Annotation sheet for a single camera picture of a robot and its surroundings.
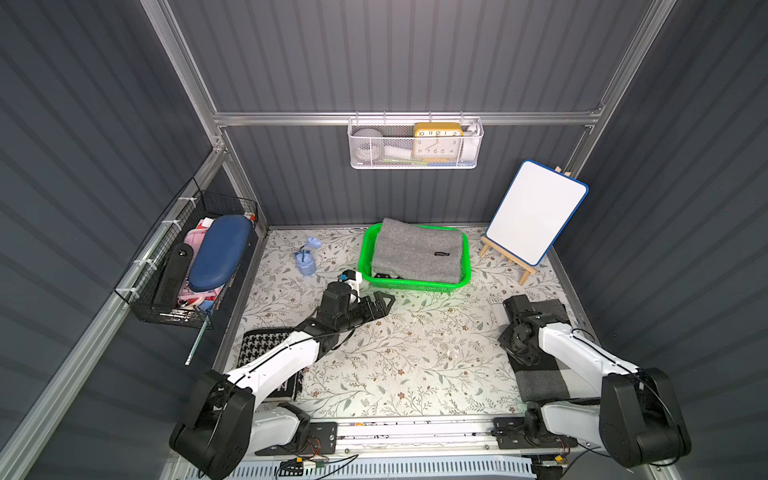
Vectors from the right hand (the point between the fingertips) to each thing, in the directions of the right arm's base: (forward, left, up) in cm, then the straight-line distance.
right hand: (514, 347), depth 87 cm
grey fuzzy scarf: (+29, +27, +9) cm, 41 cm away
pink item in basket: (-1, +81, +30) cm, 86 cm away
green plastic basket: (+24, +45, +8) cm, 52 cm away
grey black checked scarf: (-9, -7, 0) cm, 11 cm away
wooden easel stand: (+25, -10, +6) cm, 27 cm away
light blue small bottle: (+27, +66, +6) cm, 72 cm away
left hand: (+7, +38, +13) cm, 41 cm away
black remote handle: (+1, +83, +34) cm, 90 cm away
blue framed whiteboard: (+31, -6, +27) cm, 41 cm away
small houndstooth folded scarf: (-1, +76, +4) cm, 76 cm away
